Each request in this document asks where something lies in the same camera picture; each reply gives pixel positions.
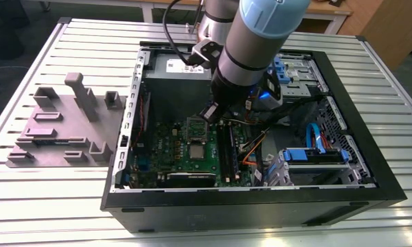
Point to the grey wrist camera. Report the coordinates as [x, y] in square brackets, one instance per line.
[271, 92]

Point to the black case fan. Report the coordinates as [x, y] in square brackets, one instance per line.
[147, 128]

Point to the blue board connector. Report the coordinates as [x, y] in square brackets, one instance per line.
[144, 164]

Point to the hard disk in blue carrier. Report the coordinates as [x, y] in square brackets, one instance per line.
[299, 155]

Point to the blue disk carrier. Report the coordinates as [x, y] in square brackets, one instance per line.
[287, 73]

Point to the silver CPU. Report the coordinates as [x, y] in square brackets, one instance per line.
[196, 151]

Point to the black graphics card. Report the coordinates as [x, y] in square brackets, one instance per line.
[192, 179]

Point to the wooden cabinet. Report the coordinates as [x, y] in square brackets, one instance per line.
[391, 25]

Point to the RAM stick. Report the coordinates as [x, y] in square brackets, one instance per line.
[51, 142]

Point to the grey parts rack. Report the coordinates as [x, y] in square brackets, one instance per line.
[48, 157]

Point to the black PC case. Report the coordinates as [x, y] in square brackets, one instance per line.
[227, 213]

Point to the green motherboard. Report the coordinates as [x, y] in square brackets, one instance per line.
[179, 164]

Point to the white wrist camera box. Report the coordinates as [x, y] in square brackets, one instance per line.
[207, 52]

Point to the silver power supply unit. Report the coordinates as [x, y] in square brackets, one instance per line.
[171, 97]

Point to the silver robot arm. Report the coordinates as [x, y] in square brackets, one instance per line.
[240, 43]

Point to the silver drive cage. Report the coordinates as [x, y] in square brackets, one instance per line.
[353, 175]
[295, 90]

